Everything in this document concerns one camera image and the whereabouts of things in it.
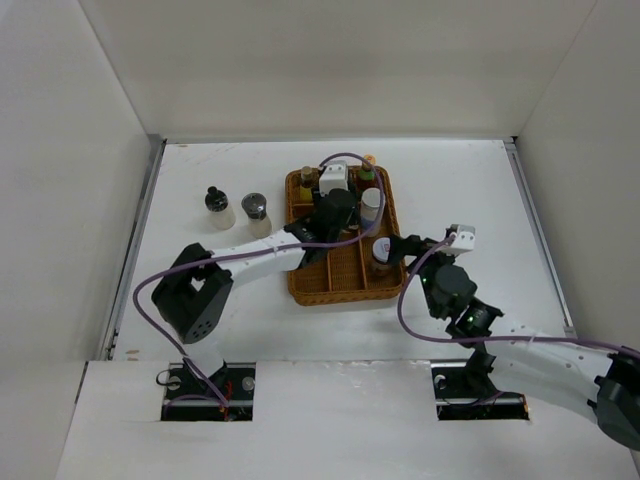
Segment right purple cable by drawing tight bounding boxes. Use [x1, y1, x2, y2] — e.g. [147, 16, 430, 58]
[396, 234, 640, 357]

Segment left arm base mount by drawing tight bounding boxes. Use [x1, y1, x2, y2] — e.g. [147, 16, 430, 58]
[155, 363, 257, 422]

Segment brown wicker divided basket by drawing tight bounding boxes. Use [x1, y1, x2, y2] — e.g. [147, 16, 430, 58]
[285, 167, 407, 306]

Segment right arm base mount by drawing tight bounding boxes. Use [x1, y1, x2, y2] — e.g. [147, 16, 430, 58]
[430, 352, 529, 421]

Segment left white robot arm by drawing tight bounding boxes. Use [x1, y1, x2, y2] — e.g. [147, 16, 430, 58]
[151, 189, 358, 346]

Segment white-lid red-label jar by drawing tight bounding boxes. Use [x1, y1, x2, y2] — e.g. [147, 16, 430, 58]
[370, 237, 392, 277]

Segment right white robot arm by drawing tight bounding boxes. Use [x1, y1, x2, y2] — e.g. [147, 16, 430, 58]
[388, 228, 639, 450]

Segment chrome-top glass shaker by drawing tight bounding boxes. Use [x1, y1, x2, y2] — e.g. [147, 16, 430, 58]
[241, 192, 272, 239]

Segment tall silver-lid bead jar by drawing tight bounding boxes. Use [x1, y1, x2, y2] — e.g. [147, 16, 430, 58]
[360, 187, 385, 237]

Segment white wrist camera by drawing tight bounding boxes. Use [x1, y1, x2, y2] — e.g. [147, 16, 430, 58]
[318, 160, 349, 197]
[443, 224, 476, 256]

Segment black-stopper glass bottle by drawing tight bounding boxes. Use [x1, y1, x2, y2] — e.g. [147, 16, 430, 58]
[204, 186, 236, 230]

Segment small gold-cap yellow bottle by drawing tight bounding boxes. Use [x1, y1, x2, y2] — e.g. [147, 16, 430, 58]
[299, 166, 316, 203]

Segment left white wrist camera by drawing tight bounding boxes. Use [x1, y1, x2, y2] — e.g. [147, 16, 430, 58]
[318, 160, 349, 197]

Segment yellow-cap brown sauce bottle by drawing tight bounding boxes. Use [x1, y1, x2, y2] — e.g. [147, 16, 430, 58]
[355, 154, 377, 195]

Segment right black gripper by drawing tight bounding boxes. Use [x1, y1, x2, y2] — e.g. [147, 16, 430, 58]
[388, 232, 460, 318]

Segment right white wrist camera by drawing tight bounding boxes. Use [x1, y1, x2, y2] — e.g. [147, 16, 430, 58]
[443, 224, 476, 256]

